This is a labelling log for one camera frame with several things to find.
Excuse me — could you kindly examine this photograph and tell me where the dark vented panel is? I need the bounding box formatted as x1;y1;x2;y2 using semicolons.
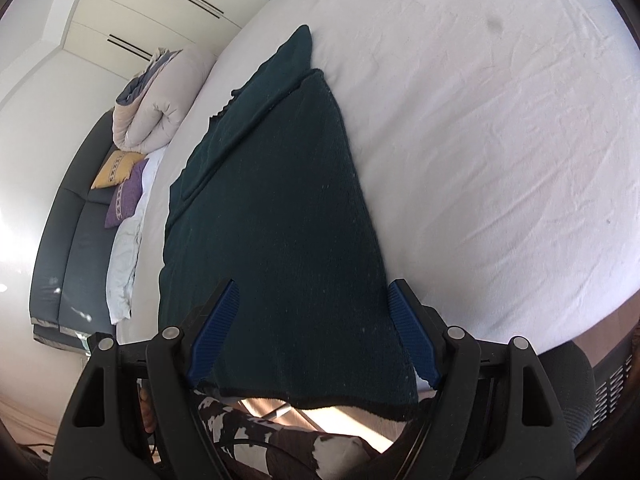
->
594;352;633;428

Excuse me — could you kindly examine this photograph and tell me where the dark green towel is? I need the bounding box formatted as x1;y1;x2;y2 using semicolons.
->
157;25;420;423

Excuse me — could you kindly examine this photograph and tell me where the rolled beige duvet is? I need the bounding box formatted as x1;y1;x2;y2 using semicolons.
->
112;47;217;154

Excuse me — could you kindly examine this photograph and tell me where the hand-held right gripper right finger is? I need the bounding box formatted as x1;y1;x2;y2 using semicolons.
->
387;279;581;480

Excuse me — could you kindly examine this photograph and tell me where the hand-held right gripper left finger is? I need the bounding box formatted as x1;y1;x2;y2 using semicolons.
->
47;279;241;480

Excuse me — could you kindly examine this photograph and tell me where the white pillow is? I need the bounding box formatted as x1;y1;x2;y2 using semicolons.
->
106;215;146;325

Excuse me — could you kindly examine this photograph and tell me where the purple patterned cushion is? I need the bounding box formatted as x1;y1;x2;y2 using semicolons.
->
104;159;151;228

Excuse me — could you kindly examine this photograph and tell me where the cream wardrobe with black handles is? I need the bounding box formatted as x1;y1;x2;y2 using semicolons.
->
42;0;291;81

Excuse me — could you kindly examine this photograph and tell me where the yellow patterned cushion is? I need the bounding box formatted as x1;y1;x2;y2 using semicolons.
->
91;150;147;191

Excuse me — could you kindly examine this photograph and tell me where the brown and white cowhide rug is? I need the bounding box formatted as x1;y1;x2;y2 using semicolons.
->
197;395;381;480

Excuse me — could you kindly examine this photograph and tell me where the bed with white sheet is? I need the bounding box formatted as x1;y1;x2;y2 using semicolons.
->
107;0;640;393

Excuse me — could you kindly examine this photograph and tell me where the dark grey padded headboard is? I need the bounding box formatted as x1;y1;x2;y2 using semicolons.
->
30;110;118;347

